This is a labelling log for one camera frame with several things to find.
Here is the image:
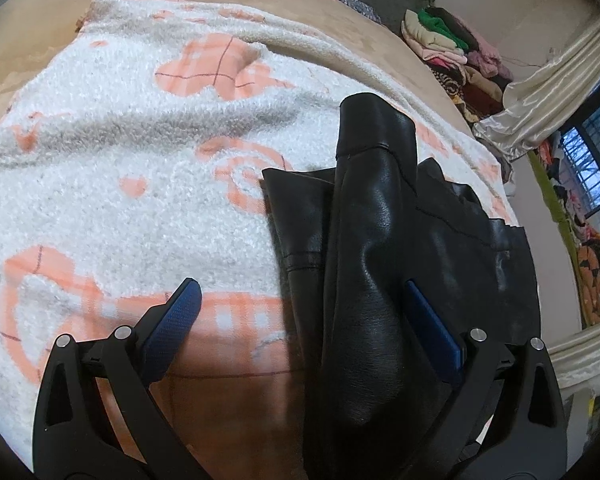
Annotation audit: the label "tan bed sheet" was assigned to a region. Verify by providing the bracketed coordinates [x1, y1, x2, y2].
[0, 0, 469, 132]

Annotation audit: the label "pile of folded clothes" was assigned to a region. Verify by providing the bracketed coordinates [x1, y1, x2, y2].
[400, 6, 513, 126]

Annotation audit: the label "black leather jacket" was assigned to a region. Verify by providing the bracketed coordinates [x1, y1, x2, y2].
[263, 93, 541, 479]

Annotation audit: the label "cream satin curtain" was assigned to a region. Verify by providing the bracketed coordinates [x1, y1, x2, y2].
[472, 14, 600, 160]

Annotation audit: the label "white and orange bear blanket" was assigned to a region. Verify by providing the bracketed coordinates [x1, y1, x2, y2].
[0, 0, 516, 479]

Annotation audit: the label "clothes on window sill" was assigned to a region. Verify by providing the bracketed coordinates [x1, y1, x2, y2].
[529, 129, 600, 327]

